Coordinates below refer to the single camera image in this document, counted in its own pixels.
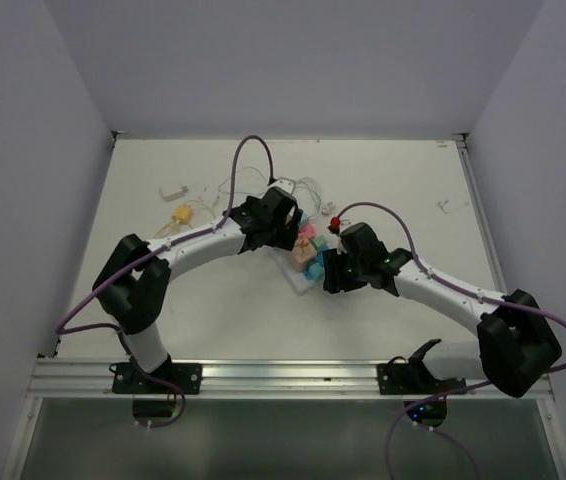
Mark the light blue charger plug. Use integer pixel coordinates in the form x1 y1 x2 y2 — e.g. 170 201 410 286
303 252 325 283

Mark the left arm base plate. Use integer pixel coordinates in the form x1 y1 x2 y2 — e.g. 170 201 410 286
108 362 203 395

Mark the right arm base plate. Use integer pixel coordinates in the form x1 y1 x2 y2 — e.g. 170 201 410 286
376 357 467 396

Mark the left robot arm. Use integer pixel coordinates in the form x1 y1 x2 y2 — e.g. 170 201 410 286
92 185 302 393

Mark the yellow usb cable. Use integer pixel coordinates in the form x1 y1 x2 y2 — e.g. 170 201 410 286
155 199 217 240

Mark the white power strip cord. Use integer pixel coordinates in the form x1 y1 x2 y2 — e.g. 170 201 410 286
217 166 339 221

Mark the white power strip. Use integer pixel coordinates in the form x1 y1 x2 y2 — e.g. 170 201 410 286
280 251 319 295

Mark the beige dragon charger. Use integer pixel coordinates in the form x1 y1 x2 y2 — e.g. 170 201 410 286
290 239 317 272

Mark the mint green charger plug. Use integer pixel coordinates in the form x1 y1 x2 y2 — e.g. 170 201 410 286
311 235 330 253

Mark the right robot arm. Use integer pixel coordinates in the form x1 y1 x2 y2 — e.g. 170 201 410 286
323 222 562 398

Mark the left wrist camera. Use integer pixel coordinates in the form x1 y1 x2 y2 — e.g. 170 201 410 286
271 178 295 195

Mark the silver honor charger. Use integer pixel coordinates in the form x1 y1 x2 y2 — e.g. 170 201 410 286
159 184 189 202

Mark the pink charger plug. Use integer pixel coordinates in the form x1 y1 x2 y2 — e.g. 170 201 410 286
297 223 316 242

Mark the aluminium front rail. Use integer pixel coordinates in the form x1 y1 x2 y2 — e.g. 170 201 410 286
26 357 557 400

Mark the yellow charger plug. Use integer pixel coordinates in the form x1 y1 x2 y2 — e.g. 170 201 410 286
171 204 193 225

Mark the aluminium frame rail right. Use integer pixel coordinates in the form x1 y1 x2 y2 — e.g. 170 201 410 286
450 132 557 399

